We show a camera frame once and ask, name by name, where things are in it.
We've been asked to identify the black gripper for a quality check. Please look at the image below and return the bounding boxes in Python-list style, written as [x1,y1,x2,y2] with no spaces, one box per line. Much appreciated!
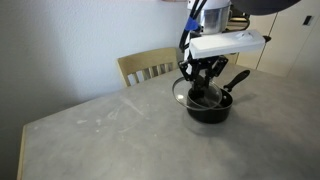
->
[177,55,230,98]

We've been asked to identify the glass lid with black knob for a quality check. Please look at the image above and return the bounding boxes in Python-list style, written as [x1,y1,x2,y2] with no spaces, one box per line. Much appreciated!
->
[172,75,223,111]

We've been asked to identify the black saucepan with handle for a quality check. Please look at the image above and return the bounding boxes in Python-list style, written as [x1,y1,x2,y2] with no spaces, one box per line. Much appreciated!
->
[185,69,251,125]

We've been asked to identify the wooden chair with slat back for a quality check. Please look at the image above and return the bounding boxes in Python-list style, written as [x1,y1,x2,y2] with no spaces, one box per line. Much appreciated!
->
[116,47,181,88]

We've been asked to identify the tall cream cabinet doors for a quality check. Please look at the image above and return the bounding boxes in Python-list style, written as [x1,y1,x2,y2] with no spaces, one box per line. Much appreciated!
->
[233,11,320,79]

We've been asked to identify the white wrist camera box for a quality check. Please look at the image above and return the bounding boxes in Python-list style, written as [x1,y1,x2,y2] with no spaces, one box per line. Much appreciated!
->
[188,29,272,60]

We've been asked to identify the black cable bundle blue tape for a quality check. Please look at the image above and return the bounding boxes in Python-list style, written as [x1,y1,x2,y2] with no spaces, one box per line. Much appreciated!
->
[179,0,208,53]

